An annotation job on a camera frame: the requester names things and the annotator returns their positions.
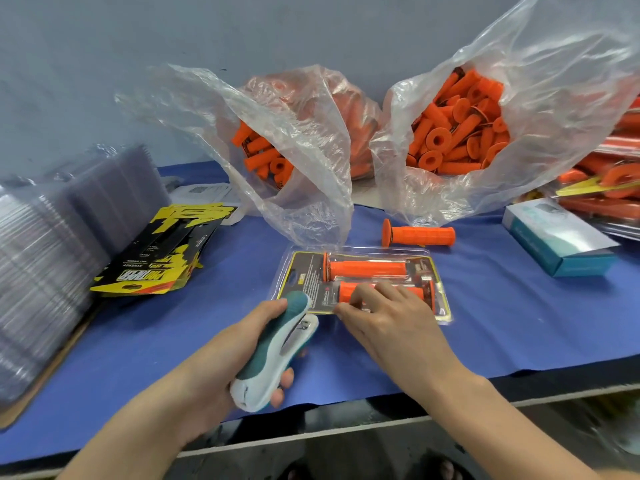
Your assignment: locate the person's left hand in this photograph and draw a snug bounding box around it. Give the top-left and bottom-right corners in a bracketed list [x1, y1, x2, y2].
[185, 297, 298, 441]

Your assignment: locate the person's right hand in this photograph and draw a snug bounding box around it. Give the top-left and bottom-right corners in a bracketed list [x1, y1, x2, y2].
[335, 283, 471, 401]

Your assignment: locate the teal hand stapler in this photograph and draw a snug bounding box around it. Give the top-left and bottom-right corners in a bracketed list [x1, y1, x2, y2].
[230, 289, 321, 414]

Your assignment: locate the yellow black backing card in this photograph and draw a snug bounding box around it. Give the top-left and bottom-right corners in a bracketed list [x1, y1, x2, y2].
[278, 249, 448, 320]

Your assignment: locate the stack of clear blister shells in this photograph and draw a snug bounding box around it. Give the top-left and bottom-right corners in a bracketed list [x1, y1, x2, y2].
[0, 145, 171, 406]

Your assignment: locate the person's left forearm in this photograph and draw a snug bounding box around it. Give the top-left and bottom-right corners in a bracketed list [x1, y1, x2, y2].
[58, 379, 226, 480]

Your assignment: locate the person's right forearm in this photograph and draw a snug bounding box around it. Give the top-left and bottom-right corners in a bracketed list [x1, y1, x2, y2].
[420, 367, 601, 480]

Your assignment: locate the person's left foot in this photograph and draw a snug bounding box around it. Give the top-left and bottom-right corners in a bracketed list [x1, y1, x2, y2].
[275, 459, 313, 480]

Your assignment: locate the person's foot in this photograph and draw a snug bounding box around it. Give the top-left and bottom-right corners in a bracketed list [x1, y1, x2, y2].
[415, 449, 476, 480]
[275, 459, 313, 480]

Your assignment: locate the person's right foot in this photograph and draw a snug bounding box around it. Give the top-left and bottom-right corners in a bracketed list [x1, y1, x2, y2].
[415, 449, 476, 480]

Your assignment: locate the stack of yellow black cards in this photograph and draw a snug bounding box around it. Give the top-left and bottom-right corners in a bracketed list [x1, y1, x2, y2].
[90, 203, 238, 296]

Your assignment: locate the white printed paper sheet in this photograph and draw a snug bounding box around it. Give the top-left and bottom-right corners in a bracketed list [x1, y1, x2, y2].
[170, 183, 246, 226]

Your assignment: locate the teal white cardboard box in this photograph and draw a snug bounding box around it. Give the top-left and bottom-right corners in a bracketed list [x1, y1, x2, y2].
[502, 197, 621, 278]

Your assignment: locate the large clear plastic bag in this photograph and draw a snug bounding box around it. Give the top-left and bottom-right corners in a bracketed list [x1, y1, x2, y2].
[372, 0, 640, 228]

